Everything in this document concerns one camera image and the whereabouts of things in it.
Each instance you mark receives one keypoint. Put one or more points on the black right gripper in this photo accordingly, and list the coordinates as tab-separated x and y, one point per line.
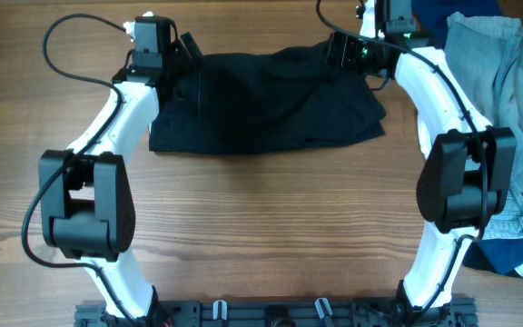
339	51

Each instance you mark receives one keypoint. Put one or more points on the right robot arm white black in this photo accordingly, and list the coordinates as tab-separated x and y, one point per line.
422	71

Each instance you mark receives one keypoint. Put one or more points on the black shorts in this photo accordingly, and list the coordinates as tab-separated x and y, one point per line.
234	104

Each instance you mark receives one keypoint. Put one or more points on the blue garment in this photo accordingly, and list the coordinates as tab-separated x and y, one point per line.
433	15

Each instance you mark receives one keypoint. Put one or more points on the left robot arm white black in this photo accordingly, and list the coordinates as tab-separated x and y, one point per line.
84	195

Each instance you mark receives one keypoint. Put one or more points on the light blue denim jeans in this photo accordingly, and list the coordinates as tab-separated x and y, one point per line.
485	54

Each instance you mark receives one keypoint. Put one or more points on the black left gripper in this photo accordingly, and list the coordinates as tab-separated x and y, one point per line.
179	51

